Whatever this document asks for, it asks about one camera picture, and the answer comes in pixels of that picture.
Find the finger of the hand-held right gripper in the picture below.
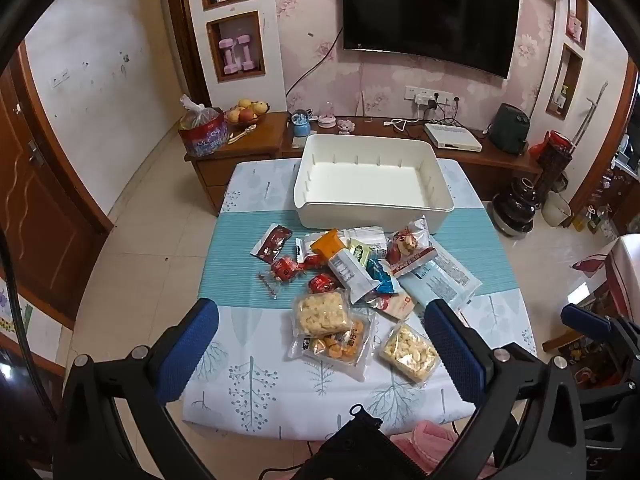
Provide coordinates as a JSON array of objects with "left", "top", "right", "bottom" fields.
[{"left": 561, "top": 304, "right": 640, "bottom": 391}]

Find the wooden television cabinet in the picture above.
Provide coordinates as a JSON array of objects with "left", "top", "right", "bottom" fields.
[{"left": 184, "top": 111, "right": 543, "bottom": 216}]

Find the thick black cable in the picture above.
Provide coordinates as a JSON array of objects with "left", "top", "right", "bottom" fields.
[{"left": 0, "top": 230, "right": 56, "bottom": 421}]

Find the small red candy packet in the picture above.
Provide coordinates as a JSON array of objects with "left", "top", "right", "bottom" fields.
[
  {"left": 270, "top": 256, "right": 306, "bottom": 283},
  {"left": 307, "top": 272, "right": 338, "bottom": 295}
]

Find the black flat screen television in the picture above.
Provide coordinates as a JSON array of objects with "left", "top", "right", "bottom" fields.
[{"left": 341, "top": 0, "right": 521, "bottom": 79}]

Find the teal striped table mat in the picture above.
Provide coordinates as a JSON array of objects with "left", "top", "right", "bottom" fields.
[{"left": 198, "top": 208, "right": 526, "bottom": 311}]

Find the white printed snack packet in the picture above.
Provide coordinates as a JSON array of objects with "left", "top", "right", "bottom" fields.
[{"left": 305, "top": 226, "right": 388, "bottom": 256}]

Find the pink cloth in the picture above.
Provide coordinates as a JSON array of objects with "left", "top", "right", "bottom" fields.
[{"left": 390, "top": 420, "right": 496, "bottom": 480}]

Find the dark red snack packet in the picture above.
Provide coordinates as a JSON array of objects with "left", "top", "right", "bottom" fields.
[{"left": 250, "top": 223, "right": 292, "bottom": 264}]

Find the orange and white snack packet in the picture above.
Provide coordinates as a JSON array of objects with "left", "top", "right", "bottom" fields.
[{"left": 310, "top": 229, "right": 382, "bottom": 306}]

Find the clear pack of yellow popcorn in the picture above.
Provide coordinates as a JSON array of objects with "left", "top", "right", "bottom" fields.
[{"left": 291, "top": 290, "right": 353, "bottom": 338}]

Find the white wall outlet strip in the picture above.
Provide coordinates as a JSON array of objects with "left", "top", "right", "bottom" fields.
[{"left": 404, "top": 85, "right": 461, "bottom": 107}]

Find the blue snack packet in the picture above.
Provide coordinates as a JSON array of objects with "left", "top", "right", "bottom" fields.
[{"left": 365, "top": 257, "right": 401, "bottom": 296}]

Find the white plastic storage bin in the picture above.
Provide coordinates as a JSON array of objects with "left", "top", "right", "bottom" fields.
[{"left": 293, "top": 133, "right": 455, "bottom": 235}]

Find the beige cracker packet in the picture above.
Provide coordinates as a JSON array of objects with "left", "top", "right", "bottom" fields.
[{"left": 370, "top": 292, "right": 416, "bottom": 322}]

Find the white bucket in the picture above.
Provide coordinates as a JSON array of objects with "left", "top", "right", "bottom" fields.
[{"left": 541, "top": 191, "right": 572, "bottom": 227}]

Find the clear pack of white puffs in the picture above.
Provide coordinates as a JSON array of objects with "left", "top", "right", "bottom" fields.
[{"left": 378, "top": 322, "right": 441, "bottom": 383}]

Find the green yellow snack packet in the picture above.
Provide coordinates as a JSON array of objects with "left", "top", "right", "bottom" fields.
[{"left": 346, "top": 238, "right": 373, "bottom": 266}]

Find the pink dumbbell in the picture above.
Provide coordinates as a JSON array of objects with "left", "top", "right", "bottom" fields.
[
  {"left": 236, "top": 34, "right": 257, "bottom": 71},
  {"left": 220, "top": 37, "right": 241, "bottom": 76}
]

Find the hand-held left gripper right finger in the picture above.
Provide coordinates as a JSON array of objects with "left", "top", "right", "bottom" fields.
[{"left": 424, "top": 299, "right": 586, "bottom": 480}]

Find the bowl of fruit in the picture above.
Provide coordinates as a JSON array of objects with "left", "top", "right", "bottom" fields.
[{"left": 223, "top": 98, "right": 271, "bottom": 127}]

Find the large light blue snack bag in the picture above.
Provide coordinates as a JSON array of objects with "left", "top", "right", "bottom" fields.
[{"left": 397, "top": 237, "right": 482, "bottom": 318}]

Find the clear nut snack packet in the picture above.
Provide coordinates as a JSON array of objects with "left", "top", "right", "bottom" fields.
[{"left": 257, "top": 271, "right": 281, "bottom": 301}]

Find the white charger cable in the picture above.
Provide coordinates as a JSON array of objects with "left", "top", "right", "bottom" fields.
[{"left": 385, "top": 118, "right": 426, "bottom": 136}]

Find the white spoon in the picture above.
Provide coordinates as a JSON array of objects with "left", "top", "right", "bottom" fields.
[{"left": 227, "top": 125, "right": 258, "bottom": 145}]

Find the clear pack of orange pastries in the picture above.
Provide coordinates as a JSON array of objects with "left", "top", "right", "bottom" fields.
[{"left": 286, "top": 312, "right": 377, "bottom": 367}]

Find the red and white snack bag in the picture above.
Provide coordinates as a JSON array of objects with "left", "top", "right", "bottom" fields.
[{"left": 385, "top": 215, "right": 438, "bottom": 279}]

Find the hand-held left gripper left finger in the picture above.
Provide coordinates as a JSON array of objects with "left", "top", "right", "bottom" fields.
[{"left": 52, "top": 298, "right": 219, "bottom": 480}]

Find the brown ceramic jar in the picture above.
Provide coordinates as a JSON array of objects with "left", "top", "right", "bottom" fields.
[{"left": 492, "top": 177, "right": 543, "bottom": 238}]

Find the brown wooden door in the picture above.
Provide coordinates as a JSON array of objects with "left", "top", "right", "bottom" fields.
[{"left": 0, "top": 55, "right": 113, "bottom": 331}]

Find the white and red cloth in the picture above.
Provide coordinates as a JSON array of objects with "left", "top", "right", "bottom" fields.
[{"left": 572, "top": 234, "right": 640, "bottom": 321}]

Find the white set-top box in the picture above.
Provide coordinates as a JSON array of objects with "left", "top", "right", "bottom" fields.
[{"left": 424, "top": 122, "right": 483, "bottom": 153}]

